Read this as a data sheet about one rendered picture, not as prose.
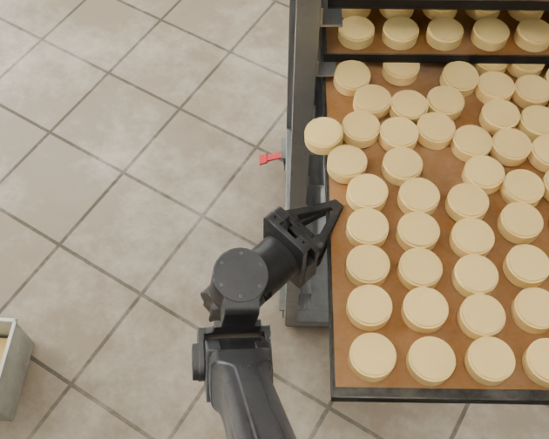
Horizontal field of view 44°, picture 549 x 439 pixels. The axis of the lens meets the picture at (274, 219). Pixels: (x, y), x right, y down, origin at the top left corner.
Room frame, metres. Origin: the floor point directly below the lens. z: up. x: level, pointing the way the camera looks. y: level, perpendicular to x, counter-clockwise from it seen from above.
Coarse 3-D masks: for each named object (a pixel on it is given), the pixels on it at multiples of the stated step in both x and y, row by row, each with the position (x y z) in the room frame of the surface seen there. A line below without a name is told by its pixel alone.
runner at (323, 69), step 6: (318, 42) 0.67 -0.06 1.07; (318, 48) 0.65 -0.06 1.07; (318, 54) 0.64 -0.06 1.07; (318, 60) 0.63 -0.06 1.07; (318, 66) 0.63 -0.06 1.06; (324, 66) 0.65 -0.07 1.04; (330, 66) 0.65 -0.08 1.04; (318, 72) 0.64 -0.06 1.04; (324, 72) 0.64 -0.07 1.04; (330, 72) 0.64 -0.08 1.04
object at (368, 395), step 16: (336, 400) 0.19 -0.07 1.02; (352, 400) 0.19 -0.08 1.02; (368, 400) 0.19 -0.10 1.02; (384, 400) 0.19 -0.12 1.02; (400, 400) 0.19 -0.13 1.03; (416, 400) 0.19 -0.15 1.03; (432, 400) 0.19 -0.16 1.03; (448, 400) 0.19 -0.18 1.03; (464, 400) 0.19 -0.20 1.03; (480, 400) 0.19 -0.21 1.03; (496, 400) 0.19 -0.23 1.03; (512, 400) 0.19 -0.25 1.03; (528, 400) 0.19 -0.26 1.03; (544, 400) 0.19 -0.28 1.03
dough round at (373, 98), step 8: (360, 88) 0.61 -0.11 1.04; (368, 88) 0.61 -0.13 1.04; (376, 88) 0.61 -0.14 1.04; (384, 88) 0.61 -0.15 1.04; (360, 96) 0.59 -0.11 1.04; (368, 96) 0.59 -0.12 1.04; (376, 96) 0.59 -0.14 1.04; (384, 96) 0.59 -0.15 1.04; (360, 104) 0.58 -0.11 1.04; (368, 104) 0.58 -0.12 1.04; (376, 104) 0.58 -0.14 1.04; (384, 104) 0.58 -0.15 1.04; (376, 112) 0.57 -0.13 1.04; (384, 112) 0.57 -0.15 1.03
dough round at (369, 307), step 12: (360, 288) 0.31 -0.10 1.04; (372, 288) 0.31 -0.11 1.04; (348, 300) 0.30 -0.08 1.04; (360, 300) 0.30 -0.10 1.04; (372, 300) 0.30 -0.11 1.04; (384, 300) 0.30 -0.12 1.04; (348, 312) 0.29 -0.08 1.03; (360, 312) 0.29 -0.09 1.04; (372, 312) 0.29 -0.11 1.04; (384, 312) 0.29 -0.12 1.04; (360, 324) 0.27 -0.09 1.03; (372, 324) 0.27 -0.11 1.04; (384, 324) 0.28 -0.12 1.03
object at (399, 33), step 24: (360, 24) 0.70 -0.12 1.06; (384, 24) 0.71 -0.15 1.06; (408, 24) 0.70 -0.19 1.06; (432, 24) 0.70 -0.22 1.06; (456, 24) 0.70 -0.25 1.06; (480, 24) 0.70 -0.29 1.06; (504, 24) 0.70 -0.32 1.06; (528, 24) 0.70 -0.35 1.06; (336, 48) 0.68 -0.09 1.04; (360, 48) 0.67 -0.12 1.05; (384, 48) 0.68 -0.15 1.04; (408, 48) 0.68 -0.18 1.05; (432, 48) 0.68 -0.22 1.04; (456, 48) 0.68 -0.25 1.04; (480, 48) 0.68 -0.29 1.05; (504, 48) 0.68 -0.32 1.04; (528, 48) 0.67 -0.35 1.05
